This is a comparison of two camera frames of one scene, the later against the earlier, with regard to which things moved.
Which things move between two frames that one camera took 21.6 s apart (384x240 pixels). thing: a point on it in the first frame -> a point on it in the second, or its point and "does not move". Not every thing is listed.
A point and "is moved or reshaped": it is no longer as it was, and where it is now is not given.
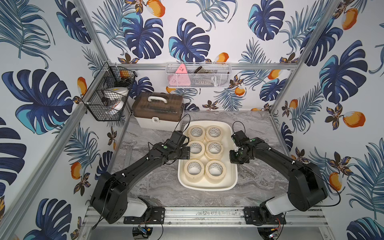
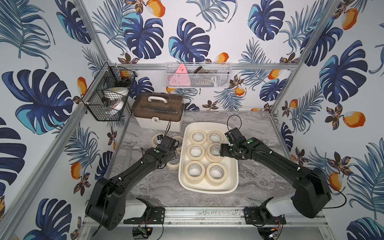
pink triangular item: (180, 77) does not move
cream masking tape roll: (215, 171) does not move
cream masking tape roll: (196, 133) -> (154, 140)
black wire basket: (107, 96) does not move
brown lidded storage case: (158, 111) does not move
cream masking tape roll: (197, 149) is moved or reshaped
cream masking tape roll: (214, 150) does not move
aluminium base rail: (211, 218) does not move
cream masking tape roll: (213, 133) is moved or reshaped
